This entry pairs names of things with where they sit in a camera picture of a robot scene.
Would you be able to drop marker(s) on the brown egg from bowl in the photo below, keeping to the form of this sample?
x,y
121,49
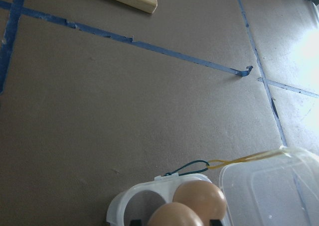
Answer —
x,y
174,214

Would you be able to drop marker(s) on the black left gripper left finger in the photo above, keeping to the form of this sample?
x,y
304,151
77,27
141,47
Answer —
x,y
135,223

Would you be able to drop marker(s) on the clear plastic egg box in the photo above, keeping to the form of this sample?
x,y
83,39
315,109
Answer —
x,y
272,188

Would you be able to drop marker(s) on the brown egg in box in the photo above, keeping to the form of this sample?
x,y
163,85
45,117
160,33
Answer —
x,y
204,198

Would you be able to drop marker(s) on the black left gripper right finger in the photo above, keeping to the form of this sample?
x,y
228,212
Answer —
x,y
216,223

